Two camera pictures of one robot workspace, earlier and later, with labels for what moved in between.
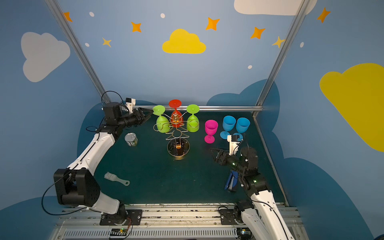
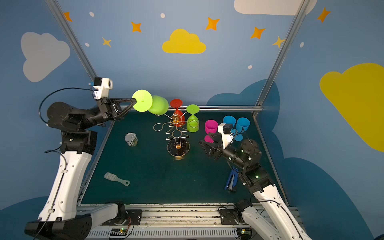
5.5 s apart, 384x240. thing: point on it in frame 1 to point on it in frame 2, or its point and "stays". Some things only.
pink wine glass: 211,126 stays
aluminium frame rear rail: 138,108 stays
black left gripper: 139,115 to 111,107
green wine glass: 162,123 to 157,105
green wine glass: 193,124 stays
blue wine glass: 242,124 stays
